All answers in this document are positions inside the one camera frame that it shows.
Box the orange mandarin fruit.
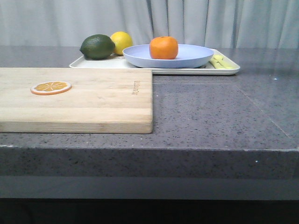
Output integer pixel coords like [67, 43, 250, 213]
[149, 36, 178, 60]

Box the light blue round plate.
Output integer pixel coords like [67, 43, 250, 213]
[123, 44, 214, 69]

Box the cream rectangular serving tray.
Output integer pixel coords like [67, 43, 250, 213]
[69, 49, 240, 76]

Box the wooden cutting board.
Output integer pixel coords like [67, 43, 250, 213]
[0, 68, 153, 133]

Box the yellow lemon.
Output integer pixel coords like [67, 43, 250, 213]
[110, 31, 133, 55]

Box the dark green lime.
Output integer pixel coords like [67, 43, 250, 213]
[80, 34, 115, 60]

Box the orange slice coaster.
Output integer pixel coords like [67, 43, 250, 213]
[30, 81, 72, 95]

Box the grey pleated curtain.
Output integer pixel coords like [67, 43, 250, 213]
[0, 0, 299, 49]

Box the yellow cutlery handle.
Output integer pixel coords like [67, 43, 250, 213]
[209, 58, 227, 69]
[213, 55, 233, 69]

